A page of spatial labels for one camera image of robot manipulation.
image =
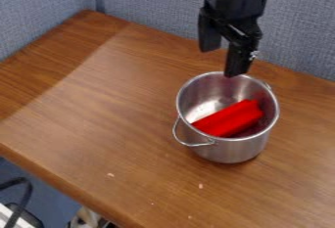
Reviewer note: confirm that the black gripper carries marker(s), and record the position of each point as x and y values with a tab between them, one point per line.
232	19

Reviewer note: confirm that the red rectangular block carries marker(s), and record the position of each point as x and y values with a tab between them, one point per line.
230	120

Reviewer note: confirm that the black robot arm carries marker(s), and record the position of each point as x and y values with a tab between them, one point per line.
232	19

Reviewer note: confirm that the stainless steel pot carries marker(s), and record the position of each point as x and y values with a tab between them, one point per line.
209	93

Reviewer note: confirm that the white object under table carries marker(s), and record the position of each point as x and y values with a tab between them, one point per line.
89	219

